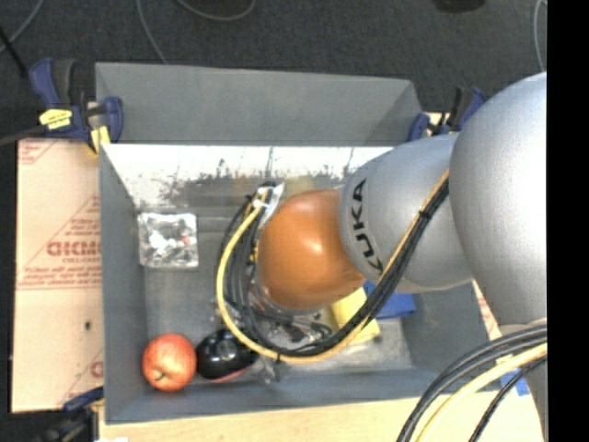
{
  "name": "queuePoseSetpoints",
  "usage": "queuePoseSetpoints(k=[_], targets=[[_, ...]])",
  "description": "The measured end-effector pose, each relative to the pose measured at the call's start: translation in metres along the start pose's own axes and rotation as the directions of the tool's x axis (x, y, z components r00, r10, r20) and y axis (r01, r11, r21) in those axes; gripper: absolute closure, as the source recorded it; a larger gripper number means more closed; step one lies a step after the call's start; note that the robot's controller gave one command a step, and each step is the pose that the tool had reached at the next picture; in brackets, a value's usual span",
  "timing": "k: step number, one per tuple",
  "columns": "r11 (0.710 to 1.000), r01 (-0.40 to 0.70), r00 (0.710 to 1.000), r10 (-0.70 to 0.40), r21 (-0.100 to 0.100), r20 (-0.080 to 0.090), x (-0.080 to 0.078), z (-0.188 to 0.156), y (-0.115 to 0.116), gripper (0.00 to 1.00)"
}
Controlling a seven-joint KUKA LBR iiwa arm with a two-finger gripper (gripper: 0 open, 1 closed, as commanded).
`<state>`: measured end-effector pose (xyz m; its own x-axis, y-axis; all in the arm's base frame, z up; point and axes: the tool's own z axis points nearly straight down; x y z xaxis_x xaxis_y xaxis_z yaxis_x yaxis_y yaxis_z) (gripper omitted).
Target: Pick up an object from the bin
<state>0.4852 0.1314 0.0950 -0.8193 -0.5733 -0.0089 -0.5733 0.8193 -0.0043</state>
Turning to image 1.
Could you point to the yellow sponge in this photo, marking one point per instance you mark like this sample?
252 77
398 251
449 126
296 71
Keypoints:
349 311

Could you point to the clear packet of small parts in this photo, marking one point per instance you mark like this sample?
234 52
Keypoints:
168 240

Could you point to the black computer mouse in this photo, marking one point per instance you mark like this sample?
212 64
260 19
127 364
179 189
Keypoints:
221 352

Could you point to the brown cardboard board, red print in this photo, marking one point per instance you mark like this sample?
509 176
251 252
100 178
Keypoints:
55 302

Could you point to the blue sponge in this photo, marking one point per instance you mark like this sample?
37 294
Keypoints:
398 305

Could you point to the grey metal bin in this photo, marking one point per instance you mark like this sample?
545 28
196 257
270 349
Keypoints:
257 108

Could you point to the red apple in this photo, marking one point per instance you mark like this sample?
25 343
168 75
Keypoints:
168 362

